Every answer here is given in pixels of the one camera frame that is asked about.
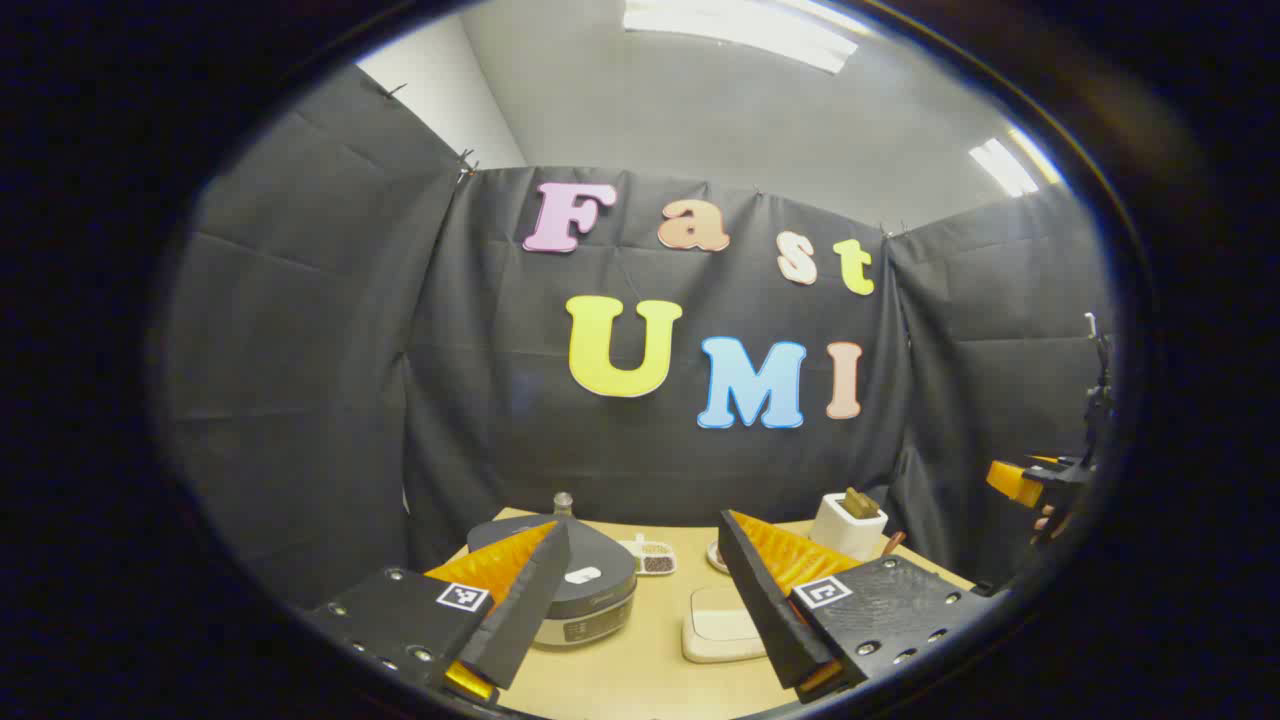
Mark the grey and white rice cooker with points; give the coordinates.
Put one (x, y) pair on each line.
(600, 600)

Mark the white toaster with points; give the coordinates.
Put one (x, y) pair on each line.
(845, 535)

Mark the white divided bean dish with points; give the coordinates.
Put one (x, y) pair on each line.
(655, 563)

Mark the white round plate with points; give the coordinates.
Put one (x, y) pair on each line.
(714, 558)

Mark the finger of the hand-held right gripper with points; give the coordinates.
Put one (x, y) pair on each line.
(1012, 482)

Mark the black backdrop cloth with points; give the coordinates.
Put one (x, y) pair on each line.
(480, 400)

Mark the clear tray of rice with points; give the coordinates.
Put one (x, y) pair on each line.
(720, 625)

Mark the brown wooden spoon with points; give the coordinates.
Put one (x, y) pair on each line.
(893, 542)

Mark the brown toast slice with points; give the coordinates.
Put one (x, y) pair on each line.
(860, 503)

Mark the ceiling light panel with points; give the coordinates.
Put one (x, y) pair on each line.
(1005, 165)

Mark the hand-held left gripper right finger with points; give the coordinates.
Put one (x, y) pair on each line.
(765, 610)

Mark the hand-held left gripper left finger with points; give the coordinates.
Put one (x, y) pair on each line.
(530, 610)

